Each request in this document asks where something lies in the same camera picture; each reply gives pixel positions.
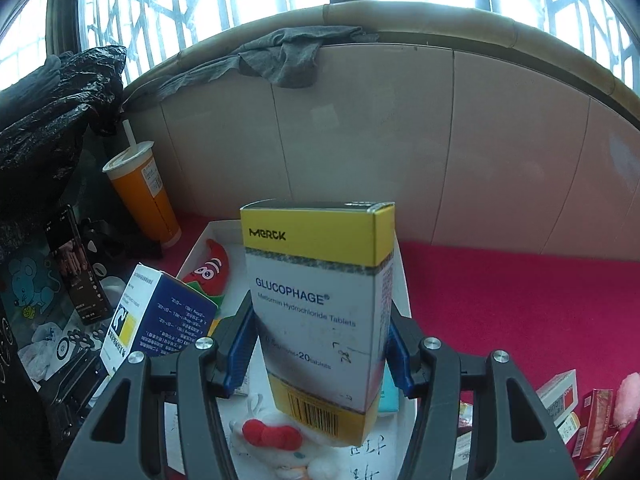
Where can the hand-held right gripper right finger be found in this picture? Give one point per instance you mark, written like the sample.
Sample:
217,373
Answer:
398,360

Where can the white plastic bag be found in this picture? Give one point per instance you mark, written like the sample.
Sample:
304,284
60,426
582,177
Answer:
42,352

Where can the smartphone with lit screen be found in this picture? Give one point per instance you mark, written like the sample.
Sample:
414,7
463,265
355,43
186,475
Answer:
80,270

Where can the white red medicine box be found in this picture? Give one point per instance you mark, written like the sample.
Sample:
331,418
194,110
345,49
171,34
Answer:
557,395

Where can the white cardboard box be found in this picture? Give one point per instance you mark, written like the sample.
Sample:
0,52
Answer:
220,235

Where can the pink towel blanket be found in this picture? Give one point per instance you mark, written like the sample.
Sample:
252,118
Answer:
500,300

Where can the blue white medicine box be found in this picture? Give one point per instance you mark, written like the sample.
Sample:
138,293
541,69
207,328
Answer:
165,320

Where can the yellow white medicine box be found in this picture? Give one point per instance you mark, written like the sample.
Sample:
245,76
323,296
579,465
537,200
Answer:
315,320

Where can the small teal box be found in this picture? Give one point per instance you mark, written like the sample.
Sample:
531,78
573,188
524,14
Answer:
389,395

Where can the orange drink cup with straw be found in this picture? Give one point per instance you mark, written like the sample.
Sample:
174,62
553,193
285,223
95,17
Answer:
145,195

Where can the pink plush ball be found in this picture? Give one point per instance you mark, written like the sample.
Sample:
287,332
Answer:
629,402

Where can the dark red small box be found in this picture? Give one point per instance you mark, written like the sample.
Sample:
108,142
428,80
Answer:
597,425

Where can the red chili plush toy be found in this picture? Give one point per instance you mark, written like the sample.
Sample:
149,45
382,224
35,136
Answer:
207,272

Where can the black plastic bag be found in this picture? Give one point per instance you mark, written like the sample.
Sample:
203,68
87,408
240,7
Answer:
50,105

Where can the black paw print cloth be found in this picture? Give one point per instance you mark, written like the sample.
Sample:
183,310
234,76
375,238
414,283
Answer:
30,410

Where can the blue mouse print bag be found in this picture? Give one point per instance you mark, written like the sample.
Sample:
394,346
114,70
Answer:
30,285

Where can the grey cloth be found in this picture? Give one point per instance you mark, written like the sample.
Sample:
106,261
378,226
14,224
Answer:
285,57

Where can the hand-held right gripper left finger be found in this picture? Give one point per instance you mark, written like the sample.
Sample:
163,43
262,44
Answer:
245,340

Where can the white plush with red bow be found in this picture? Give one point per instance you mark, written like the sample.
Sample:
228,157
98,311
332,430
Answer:
280,440

